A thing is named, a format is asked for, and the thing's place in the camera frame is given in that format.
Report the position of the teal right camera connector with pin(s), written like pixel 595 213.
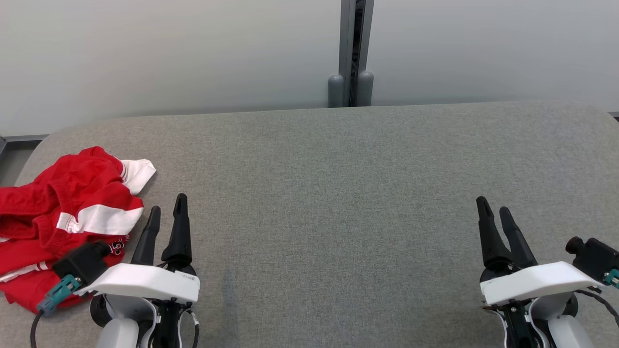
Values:
pixel 613 278

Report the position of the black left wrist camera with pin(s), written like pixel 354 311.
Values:
pixel 84 263

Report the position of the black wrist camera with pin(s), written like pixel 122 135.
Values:
pixel 84 263
pixel 595 258

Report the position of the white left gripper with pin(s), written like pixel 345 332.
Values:
pixel 145 282

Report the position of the red shorts with number print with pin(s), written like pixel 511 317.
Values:
pixel 118 247

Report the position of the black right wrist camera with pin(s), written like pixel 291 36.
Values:
pixel 595 258

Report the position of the teal left camera connector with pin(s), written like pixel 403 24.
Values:
pixel 60 292

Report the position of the grey rounded post foot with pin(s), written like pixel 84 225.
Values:
pixel 335 92
pixel 365 89

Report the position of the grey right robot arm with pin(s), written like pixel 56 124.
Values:
pixel 566 333

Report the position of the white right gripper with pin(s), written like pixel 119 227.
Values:
pixel 537 285

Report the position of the grey partition base rail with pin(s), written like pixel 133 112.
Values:
pixel 614 115
pixel 24 138

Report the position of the grey metal partition post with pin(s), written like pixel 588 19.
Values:
pixel 349 43

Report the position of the teal camera connector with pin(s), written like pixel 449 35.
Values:
pixel 613 278
pixel 60 292

